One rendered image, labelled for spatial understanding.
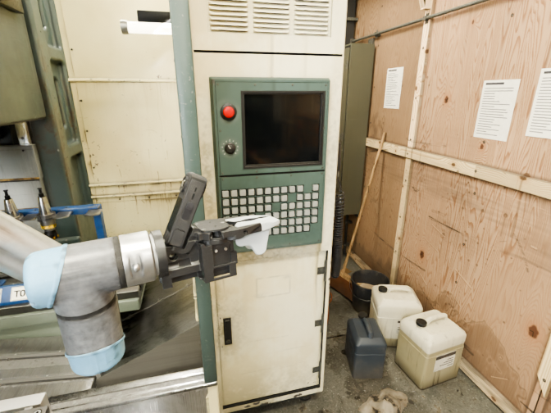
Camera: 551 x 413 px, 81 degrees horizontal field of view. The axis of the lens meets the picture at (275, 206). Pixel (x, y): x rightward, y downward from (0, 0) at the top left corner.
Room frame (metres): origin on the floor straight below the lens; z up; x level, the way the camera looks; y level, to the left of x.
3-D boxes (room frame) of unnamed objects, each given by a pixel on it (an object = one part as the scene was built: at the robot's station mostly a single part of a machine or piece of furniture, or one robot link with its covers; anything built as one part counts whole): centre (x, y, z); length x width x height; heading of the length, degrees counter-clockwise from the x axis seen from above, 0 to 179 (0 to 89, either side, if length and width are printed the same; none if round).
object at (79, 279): (0.39, 0.27, 1.43); 0.11 x 0.08 x 0.09; 118
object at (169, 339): (1.35, 0.73, 0.75); 0.89 x 0.70 x 0.26; 14
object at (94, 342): (0.40, 0.27, 1.34); 0.11 x 0.08 x 0.11; 28
